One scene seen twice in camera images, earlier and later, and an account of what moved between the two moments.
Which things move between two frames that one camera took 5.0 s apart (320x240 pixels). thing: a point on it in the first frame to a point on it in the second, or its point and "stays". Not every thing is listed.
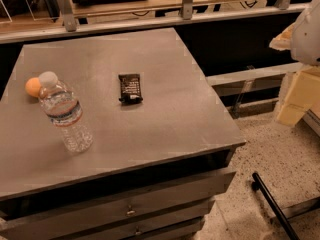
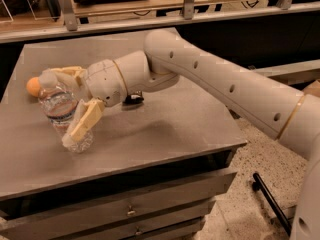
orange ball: (33, 85) stays
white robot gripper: (308, 37) to (104, 81)
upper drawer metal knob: (130, 211) stays
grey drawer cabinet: (155, 168) stays
